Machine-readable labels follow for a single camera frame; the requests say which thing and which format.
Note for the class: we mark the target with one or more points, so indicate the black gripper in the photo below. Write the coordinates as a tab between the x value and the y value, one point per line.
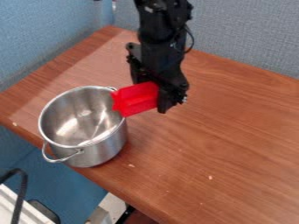
155	61

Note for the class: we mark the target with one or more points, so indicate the red block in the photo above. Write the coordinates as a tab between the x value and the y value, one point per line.
135	99

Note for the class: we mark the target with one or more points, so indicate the stainless steel pot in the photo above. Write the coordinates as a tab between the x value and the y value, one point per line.
83	132

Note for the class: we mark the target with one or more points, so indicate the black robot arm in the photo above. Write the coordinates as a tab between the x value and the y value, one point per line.
163	18

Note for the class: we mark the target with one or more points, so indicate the dark chair part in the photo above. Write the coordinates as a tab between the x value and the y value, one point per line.
44	210

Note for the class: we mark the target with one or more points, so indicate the table leg frame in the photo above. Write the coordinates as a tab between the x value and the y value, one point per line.
114	211

